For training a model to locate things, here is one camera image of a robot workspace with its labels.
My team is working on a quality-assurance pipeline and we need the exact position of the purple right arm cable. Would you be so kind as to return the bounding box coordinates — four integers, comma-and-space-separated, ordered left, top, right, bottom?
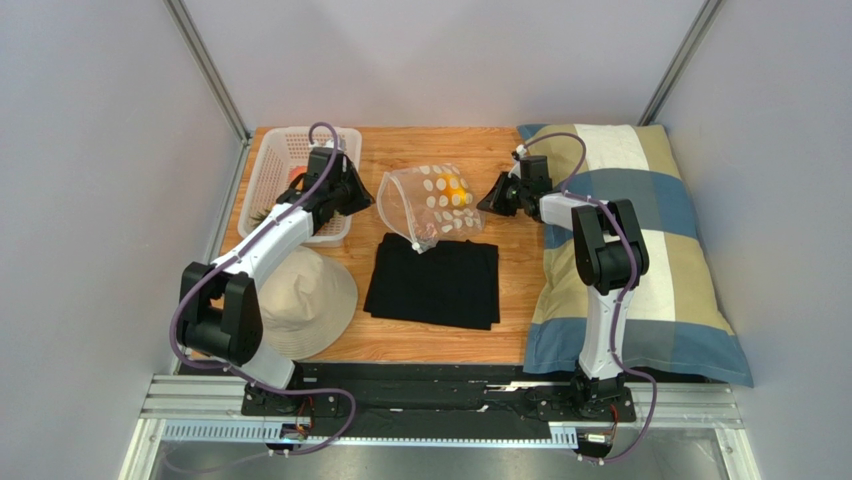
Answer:
515, 131, 660, 466

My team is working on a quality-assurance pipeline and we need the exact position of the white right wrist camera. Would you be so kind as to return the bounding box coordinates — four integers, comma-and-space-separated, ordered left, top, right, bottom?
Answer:
509, 144, 528, 178

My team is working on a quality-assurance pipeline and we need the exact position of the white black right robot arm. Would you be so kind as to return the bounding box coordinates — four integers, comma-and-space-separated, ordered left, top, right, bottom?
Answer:
477, 154, 649, 422

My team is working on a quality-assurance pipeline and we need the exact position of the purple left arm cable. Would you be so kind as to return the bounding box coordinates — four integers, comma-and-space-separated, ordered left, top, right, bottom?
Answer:
159, 121, 357, 467

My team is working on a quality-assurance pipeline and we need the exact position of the folded black cloth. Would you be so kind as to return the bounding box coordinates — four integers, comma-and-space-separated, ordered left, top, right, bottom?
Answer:
363, 233, 501, 331

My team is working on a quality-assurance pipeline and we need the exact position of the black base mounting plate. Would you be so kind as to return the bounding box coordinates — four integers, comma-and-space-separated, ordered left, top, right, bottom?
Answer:
241, 362, 637, 440

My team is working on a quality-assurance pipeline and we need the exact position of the blue beige checked pillow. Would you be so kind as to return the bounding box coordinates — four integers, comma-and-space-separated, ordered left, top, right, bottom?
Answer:
517, 124, 754, 387

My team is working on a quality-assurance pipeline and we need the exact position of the white plastic basket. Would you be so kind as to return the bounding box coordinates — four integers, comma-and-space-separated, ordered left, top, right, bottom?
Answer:
237, 126, 363, 248

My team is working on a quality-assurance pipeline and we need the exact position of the beige bucket hat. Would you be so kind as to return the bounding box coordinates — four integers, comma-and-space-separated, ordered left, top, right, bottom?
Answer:
258, 247, 358, 360

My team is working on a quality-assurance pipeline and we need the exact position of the clear zip top bag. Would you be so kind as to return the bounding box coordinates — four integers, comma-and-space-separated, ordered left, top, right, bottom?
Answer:
376, 163, 485, 253

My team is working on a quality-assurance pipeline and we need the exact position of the fake peach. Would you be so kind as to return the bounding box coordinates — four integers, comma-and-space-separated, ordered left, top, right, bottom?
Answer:
288, 166, 307, 188

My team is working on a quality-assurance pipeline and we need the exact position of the fake yellow fruit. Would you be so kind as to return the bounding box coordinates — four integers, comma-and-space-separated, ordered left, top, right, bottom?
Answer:
442, 178, 473, 208

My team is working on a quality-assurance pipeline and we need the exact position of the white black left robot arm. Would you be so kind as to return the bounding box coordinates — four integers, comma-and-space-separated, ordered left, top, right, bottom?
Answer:
169, 141, 374, 402

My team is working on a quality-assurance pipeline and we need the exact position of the aluminium frame rail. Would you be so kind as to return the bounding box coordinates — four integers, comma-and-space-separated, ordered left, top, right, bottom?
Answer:
136, 375, 760, 479

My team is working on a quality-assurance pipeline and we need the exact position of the fake pineapple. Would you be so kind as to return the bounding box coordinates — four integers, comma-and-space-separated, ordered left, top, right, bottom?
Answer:
249, 208, 271, 227

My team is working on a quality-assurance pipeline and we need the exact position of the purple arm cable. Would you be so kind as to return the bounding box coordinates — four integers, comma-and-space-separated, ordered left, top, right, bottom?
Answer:
515, 131, 660, 466
159, 121, 357, 467

